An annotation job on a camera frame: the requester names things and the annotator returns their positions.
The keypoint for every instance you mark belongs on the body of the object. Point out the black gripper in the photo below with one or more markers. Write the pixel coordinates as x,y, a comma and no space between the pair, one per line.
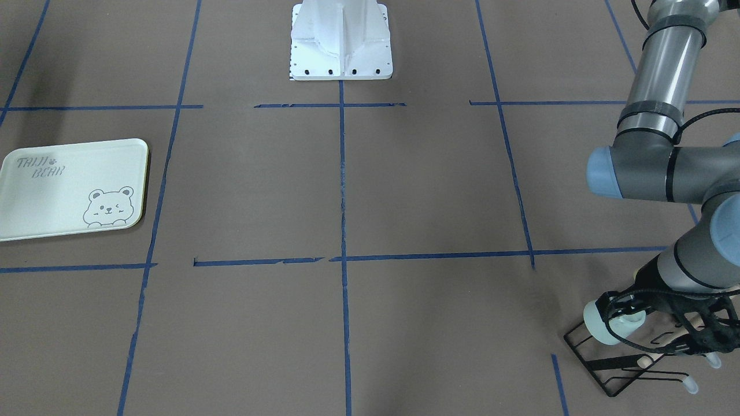
648,279

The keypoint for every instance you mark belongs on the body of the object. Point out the pale green cup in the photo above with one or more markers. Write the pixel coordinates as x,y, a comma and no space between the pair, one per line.
616,328

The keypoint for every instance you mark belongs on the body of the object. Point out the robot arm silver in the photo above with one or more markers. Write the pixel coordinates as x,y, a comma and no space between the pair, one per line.
695,277

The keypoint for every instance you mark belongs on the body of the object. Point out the white bear print tray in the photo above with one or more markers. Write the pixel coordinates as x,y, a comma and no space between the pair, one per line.
73,188

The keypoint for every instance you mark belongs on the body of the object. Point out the black wire cup rack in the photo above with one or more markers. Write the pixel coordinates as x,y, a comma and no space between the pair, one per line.
615,370

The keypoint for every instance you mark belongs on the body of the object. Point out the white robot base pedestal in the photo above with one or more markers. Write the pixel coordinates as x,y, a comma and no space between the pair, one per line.
340,40

